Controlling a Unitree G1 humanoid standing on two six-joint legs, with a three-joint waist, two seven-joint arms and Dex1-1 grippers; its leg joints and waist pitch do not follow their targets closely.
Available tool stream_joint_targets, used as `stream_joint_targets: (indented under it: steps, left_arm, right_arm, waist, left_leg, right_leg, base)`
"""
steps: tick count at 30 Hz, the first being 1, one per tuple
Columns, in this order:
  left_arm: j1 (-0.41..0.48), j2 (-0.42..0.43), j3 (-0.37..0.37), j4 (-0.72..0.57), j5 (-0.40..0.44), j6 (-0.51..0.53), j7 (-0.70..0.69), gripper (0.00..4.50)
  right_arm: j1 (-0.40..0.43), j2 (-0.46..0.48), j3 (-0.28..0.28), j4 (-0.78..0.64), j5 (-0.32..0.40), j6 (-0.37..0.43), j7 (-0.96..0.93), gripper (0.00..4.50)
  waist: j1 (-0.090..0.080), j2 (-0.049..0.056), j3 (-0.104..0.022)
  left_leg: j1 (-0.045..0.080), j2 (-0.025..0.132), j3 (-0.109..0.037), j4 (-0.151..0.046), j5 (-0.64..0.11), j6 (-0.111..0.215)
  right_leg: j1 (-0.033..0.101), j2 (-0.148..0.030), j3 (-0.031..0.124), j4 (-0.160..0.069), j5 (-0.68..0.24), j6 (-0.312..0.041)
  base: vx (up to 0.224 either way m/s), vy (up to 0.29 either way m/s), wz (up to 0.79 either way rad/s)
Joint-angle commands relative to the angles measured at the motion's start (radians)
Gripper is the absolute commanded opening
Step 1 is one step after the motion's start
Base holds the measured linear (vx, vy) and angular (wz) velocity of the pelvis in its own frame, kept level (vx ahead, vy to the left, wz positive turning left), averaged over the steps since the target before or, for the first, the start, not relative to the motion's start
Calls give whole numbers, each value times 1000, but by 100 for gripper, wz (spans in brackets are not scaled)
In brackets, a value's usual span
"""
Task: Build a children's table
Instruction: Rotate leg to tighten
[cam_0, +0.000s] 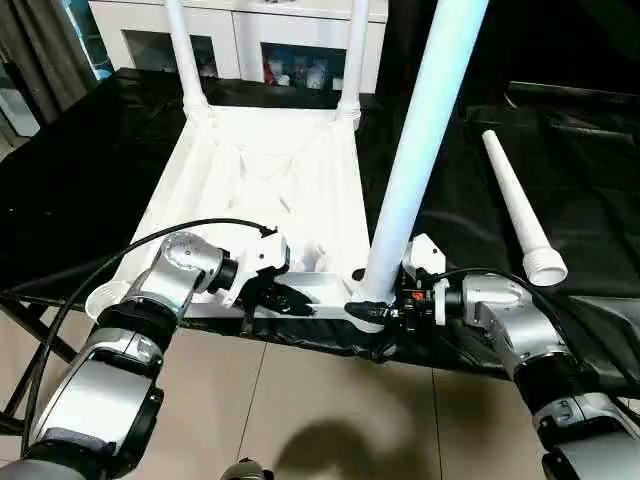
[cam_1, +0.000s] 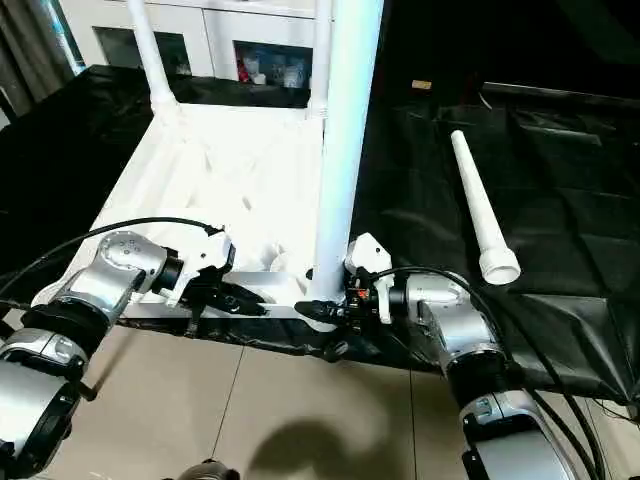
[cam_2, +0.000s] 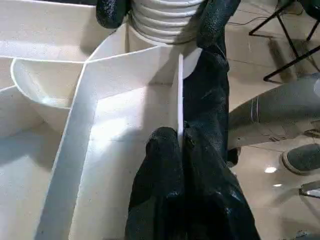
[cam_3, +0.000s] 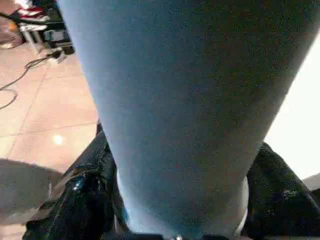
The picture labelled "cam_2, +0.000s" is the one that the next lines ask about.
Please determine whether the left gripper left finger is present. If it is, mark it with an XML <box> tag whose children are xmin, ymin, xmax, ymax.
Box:
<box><xmin>127</xmin><ymin>126</ymin><xmax>186</xmax><ymax>240</ymax></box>

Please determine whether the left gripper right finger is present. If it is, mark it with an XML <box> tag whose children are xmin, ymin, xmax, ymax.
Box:
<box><xmin>181</xmin><ymin>127</ymin><xmax>261</xmax><ymax>240</ymax></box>

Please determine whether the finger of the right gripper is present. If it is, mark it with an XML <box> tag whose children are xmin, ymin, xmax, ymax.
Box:
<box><xmin>95</xmin><ymin>0</ymin><xmax>131</xmax><ymax>30</ymax></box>
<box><xmin>195</xmin><ymin>0</ymin><xmax>241</xmax><ymax>51</ymax></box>

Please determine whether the white plastic table leg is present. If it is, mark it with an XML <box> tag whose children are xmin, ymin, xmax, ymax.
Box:
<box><xmin>128</xmin><ymin>0</ymin><xmax>205</xmax><ymax>46</ymax></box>

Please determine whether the black plastic mat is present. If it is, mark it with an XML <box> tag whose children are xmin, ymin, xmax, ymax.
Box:
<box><xmin>181</xmin><ymin>42</ymin><xmax>231</xmax><ymax>168</ymax></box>

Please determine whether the black metal floor stand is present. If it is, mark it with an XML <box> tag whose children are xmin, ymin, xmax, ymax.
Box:
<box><xmin>248</xmin><ymin>0</ymin><xmax>320</xmax><ymax>83</ymax></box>

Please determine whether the grey shoe with beige sole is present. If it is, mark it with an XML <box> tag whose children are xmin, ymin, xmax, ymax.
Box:
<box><xmin>281</xmin><ymin>143</ymin><xmax>320</xmax><ymax>176</ymax></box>

